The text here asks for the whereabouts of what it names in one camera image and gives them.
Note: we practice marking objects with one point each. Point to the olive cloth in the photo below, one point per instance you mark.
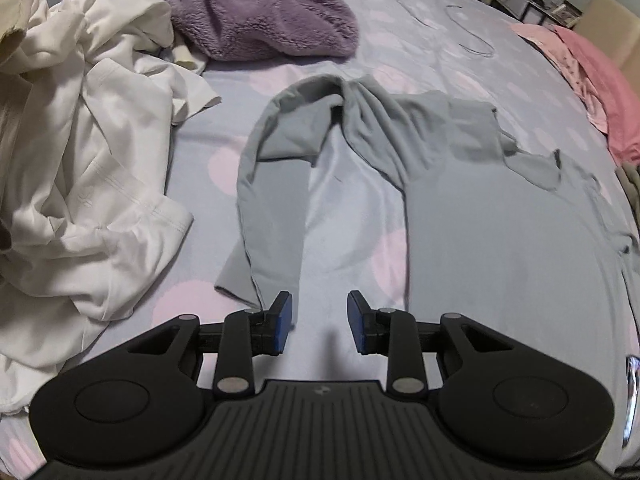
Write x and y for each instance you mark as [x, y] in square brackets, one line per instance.
[631, 185]

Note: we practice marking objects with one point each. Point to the grey long-sleeve garment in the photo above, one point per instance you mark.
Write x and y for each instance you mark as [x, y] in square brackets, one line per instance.
[450, 200]

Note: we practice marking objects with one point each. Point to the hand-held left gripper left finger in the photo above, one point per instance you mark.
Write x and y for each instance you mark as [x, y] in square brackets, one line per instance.
[282, 322]

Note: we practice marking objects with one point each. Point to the polka dot bed sheet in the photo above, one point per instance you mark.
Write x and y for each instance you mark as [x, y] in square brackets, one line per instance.
[325, 220]

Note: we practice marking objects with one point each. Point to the beige garment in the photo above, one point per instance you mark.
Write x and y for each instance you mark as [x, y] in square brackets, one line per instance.
[12, 5]

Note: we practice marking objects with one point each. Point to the beige headboard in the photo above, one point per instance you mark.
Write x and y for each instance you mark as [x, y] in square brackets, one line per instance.
[607, 20]

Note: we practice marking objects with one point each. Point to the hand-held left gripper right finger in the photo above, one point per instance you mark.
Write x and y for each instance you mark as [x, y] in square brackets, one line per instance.
[356, 322]

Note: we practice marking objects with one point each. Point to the pink garment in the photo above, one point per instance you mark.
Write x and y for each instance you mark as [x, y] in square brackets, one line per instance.
[607, 90]

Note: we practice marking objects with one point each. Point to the purple fleece garment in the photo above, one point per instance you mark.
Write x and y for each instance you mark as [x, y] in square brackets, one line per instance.
[260, 10]

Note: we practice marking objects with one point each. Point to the white garment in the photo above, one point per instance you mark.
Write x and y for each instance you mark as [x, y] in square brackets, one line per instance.
[85, 160]

